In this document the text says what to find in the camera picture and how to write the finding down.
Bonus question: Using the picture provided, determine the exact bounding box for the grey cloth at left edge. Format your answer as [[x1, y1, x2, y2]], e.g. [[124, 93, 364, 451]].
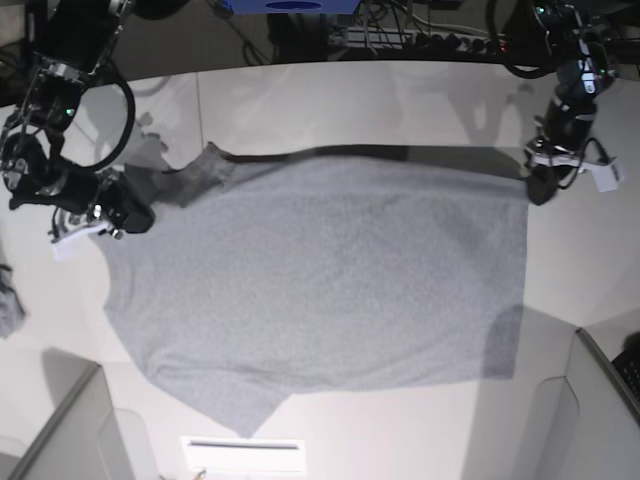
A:
[[0, 243, 27, 340]]

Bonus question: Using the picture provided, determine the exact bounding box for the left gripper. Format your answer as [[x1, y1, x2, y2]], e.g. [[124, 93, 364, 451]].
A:
[[522, 97, 597, 206]]

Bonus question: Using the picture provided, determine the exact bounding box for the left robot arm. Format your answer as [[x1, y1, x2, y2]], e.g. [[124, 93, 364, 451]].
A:
[[485, 1, 624, 206]]

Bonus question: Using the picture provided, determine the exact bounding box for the blue box at top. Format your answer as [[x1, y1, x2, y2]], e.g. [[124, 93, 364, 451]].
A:
[[225, 0, 360, 15]]

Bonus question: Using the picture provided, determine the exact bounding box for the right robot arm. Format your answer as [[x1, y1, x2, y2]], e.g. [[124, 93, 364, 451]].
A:
[[1, 1, 155, 236]]

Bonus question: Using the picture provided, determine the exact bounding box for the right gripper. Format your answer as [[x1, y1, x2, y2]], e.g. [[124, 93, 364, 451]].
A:
[[8, 168, 156, 235]]

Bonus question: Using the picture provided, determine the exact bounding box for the grey T-shirt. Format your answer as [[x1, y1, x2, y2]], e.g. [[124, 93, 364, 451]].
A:
[[95, 148, 528, 437]]

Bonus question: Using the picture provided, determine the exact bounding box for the grey partition right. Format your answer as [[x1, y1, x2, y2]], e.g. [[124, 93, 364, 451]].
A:
[[512, 329, 639, 479]]

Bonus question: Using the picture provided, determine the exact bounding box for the black keyboard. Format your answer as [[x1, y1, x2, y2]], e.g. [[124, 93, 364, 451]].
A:
[[612, 349, 640, 400]]

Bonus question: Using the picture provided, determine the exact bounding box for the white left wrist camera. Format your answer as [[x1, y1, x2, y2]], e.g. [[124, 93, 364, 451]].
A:
[[525, 151, 625, 192]]

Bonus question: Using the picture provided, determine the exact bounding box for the black power strip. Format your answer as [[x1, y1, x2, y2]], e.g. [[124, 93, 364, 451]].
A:
[[408, 32, 498, 55]]

